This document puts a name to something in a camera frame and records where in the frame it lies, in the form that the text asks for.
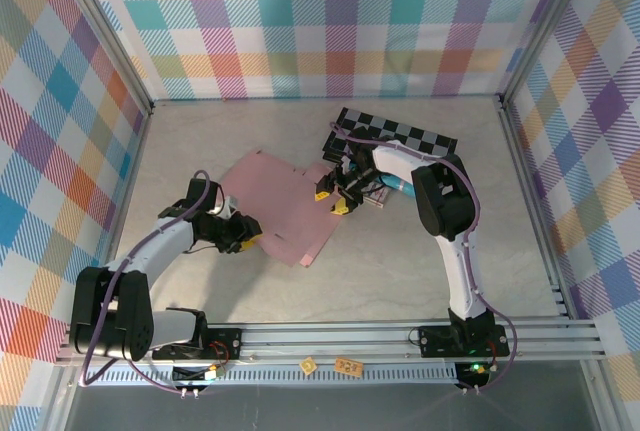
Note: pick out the pink paper box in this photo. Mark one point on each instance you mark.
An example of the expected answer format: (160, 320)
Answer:
(280, 201)

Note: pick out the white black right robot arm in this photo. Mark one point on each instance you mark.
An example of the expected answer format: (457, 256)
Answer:
(465, 271)

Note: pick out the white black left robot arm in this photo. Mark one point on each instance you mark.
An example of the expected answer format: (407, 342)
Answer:
(165, 246)

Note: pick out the small printed card box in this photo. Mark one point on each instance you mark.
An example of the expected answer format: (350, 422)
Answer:
(377, 199)

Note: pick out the teal marker pen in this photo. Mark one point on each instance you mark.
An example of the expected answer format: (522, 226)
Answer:
(400, 185)

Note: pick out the black grey checkered board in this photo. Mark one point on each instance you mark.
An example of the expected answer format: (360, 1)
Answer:
(400, 131)

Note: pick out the small square wooden tag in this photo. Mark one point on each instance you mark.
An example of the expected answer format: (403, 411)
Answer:
(308, 366)

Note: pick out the rectangular wooden tag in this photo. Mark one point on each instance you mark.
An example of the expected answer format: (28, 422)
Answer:
(348, 367)

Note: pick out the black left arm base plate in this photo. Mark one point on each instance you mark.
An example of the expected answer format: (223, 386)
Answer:
(225, 341)

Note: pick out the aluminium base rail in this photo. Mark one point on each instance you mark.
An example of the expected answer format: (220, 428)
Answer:
(325, 338)

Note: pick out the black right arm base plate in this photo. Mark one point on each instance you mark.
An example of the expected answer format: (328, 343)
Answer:
(435, 338)

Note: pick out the aluminium frame post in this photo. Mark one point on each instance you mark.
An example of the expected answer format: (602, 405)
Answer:
(100, 31)
(545, 26)

